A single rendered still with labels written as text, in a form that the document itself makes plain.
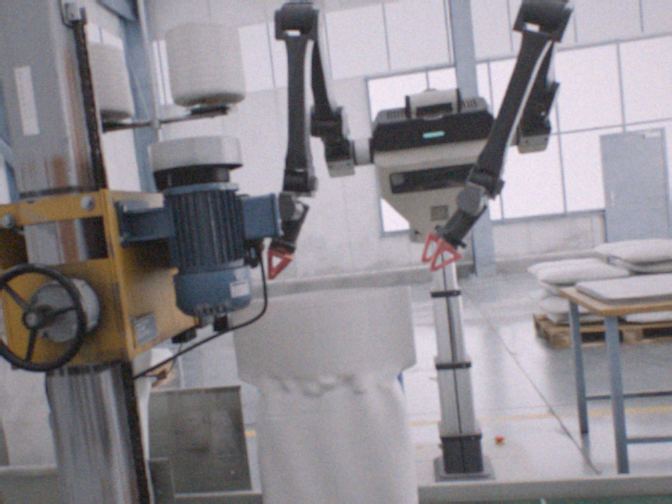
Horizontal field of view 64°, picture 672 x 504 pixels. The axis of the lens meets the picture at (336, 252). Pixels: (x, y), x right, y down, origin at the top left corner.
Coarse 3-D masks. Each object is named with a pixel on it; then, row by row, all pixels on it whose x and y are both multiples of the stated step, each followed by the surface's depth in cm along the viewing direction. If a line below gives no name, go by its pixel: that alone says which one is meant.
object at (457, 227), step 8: (456, 216) 131; (448, 224) 131; (456, 224) 130; (464, 224) 130; (472, 224) 131; (448, 232) 128; (456, 232) 130; (464, 232) 131; (448, 240) 132; (456, 240) 132; (464, 248) 129
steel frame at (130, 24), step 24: (120, 0) 893; (144, 0) 935; (456, 0) 846; (120, 24) 925; (456, 24) 848; (456, 48) 851; (0, 72) 615; (144, 72) 941; (456, 72) 892; (0, 96) 629; (144, 96) 945; (0, 120) 625; (144, 120) 948; (0, 144) 595; (144, 144) 951; (144, 168) 954; (480, 240) 869; (480, 264) 872
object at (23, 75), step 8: (16, 72) 97; (24, 72) 96; (16, 80) 97; (24, 80) 96; (24, 88) 97; (32, 88) 96; (24, 96) 97; (32, 96) 97; (24, 104) 97; (32, 104) 97; (24, 112) 97; (32, 112) 97; (24, 120) 97; (32, 120) 97; (24, 128) 97; (32, 128) 97
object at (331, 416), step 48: (384, 288) 139; (240, 336) 142; (288, 336) 136; (336, 336) 133; (384, 336) 137; (288, 384) 136; (336, 384) 135; (384, 384) 135; (288, 432) 135; (336, 432) 133; (384, 432) 133; (288, 480) 136; (336, 480) 133; (384, 480) 133
